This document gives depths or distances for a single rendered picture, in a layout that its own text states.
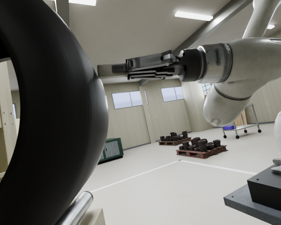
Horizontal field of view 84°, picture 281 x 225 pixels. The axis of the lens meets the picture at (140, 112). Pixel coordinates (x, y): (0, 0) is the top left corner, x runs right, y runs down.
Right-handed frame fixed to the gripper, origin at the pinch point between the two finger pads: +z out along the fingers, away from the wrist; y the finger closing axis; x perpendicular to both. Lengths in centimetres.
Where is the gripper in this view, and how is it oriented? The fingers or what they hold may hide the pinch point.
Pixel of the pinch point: (112, 71)
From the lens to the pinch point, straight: 39.7
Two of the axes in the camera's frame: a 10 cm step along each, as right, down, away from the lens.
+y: -0.2, -0.8, -10.0
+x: 0.7, 9.9, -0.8
